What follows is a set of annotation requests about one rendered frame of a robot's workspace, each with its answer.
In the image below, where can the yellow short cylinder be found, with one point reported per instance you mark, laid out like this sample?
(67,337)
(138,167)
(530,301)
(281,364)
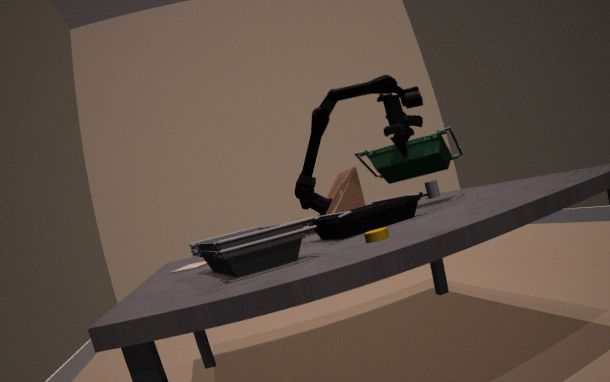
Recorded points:
(376,235)

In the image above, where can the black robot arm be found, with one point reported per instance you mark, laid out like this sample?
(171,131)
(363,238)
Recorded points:
(304,189)

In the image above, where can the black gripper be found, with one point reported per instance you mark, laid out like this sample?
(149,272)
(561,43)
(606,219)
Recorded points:
(402,133)

